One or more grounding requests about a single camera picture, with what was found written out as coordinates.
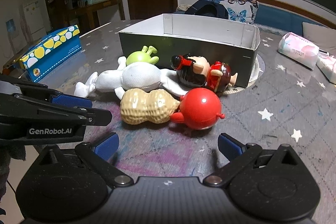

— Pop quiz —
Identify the water dispenser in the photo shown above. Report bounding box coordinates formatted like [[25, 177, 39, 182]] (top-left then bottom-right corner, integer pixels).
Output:
[[6, 19, 20, 44]]

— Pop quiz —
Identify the butterfly print pillow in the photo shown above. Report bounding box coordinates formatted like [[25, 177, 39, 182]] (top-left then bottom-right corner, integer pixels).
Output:
[[205, 0, 259, 24]]

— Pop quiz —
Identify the blue yellow tissue box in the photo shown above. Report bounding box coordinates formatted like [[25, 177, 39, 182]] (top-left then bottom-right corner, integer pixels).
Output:
[[18, 25, 82, 83]]

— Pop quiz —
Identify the round woven placemat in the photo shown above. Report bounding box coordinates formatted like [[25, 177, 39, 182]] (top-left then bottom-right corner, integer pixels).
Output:
[[223, 54, 265, 95]]

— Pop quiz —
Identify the red round toy figure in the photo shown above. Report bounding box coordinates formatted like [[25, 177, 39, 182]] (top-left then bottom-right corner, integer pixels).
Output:
[[170, 88, 226, 130]]

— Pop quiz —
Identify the grey sofa cushion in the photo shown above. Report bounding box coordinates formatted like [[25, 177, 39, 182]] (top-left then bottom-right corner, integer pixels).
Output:
[[302, 22, 336, 56]]

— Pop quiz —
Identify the tan peanut toy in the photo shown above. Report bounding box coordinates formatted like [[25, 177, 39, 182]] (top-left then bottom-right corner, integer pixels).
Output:
[[120, 88, 180, 125]]

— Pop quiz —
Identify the white refrigerator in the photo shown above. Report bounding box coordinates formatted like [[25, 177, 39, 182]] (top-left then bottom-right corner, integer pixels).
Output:
[[23, 0, 46, 40]]

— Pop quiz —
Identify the grey gloved hand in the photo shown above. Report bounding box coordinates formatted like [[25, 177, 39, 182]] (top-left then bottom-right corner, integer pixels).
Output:
[[0, 144, 26, 199]]

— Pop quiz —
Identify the pink tissue pack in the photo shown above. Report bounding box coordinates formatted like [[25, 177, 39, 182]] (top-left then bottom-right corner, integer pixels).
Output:
[[317, 52, 336, 84], [278, 32, 319, 70]]

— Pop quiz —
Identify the blue sofa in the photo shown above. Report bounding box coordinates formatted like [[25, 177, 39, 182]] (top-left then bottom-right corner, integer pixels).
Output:
[[253, 3, 335, 36]]

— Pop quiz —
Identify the white cardboard box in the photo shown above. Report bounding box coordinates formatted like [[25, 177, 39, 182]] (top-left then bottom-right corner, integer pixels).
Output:
[[118, 14, 261, 88]]

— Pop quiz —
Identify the wooden side table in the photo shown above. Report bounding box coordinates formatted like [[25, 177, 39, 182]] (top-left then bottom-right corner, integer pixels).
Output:
[[77, 0, 127, 30]]

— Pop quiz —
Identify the green alien head toy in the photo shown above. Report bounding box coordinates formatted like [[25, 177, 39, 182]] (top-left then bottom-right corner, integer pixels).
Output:
[[126, 46, 159, 65]]

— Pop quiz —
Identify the dark blue backpack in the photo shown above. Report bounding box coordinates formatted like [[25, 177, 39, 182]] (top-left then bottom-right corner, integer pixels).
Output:
[[185, 0, 228, 19]]

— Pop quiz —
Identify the cartoon boy figure toy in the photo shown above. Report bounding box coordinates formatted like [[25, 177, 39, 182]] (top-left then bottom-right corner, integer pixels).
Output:
[[170, 54, 238, 93]]

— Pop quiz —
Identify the white plush doll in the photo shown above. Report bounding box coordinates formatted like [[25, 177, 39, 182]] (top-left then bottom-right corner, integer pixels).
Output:
[[74, 56, 190, 99]]

